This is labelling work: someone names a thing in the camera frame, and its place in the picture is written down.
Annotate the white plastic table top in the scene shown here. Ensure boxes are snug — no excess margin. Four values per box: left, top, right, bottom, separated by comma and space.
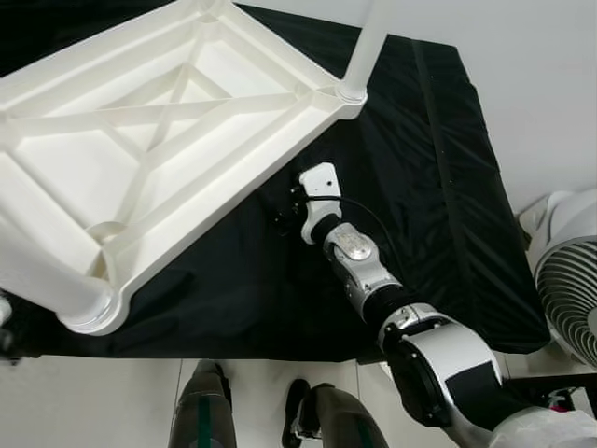
0, 0, 367, 335

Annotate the white plastic table leg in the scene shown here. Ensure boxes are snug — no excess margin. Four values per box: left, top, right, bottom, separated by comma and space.
336, 0, 393, 104
0, 210, 122, 335

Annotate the black tablecloth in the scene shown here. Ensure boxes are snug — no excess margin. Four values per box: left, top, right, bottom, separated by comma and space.
0, 0, 551, 360

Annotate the dark robot right foot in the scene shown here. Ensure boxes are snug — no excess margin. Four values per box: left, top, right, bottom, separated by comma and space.
285, 378, 388, 448

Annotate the dark robot foot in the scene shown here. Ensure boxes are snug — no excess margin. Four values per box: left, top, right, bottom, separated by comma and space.
168, 359, 234, 448
285, 378, 388, 448

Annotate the dark robot left foot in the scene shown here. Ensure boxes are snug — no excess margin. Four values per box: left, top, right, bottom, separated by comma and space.
168, 359, 234, 448

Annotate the white round floor fan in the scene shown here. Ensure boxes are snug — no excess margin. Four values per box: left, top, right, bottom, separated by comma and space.
518, 191, 597, 367

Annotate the black floor stand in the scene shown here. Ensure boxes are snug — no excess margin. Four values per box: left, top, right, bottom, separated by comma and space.
504, 373, 597, 416

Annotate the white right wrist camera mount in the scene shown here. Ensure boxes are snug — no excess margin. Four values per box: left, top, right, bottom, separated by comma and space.
298, 161, 344, 245

